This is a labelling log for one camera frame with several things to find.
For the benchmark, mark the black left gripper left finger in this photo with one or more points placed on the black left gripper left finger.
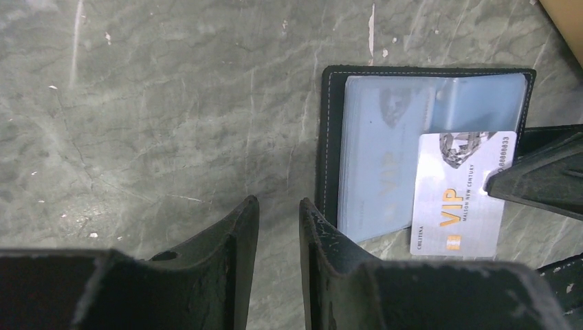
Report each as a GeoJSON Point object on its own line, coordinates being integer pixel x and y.
{"type": "Point", "coordinates": [202, 283]}

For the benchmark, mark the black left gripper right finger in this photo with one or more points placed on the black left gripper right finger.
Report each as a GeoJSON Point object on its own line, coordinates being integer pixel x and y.
{"type": "Point", "coordinates": [345, 287]}

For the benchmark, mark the black leather card holder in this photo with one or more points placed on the black leather card holder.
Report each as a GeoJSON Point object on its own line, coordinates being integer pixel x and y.
{"type": "Point", "coordinates": [466, 100]}

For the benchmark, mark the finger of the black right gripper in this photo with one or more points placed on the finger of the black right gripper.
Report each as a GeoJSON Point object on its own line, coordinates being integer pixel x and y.
{"type": "Point", "coordinates": [546, 174]}

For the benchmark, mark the orange oval tray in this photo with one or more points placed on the orange oval tray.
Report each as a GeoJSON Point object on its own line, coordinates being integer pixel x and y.
{"type": "Point", "coordinates": [565, 17]}

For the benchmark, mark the white VIP card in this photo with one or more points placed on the white VIP card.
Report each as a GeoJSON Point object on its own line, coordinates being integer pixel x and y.
{"type": "Point", "coordinates": [382, 124]}

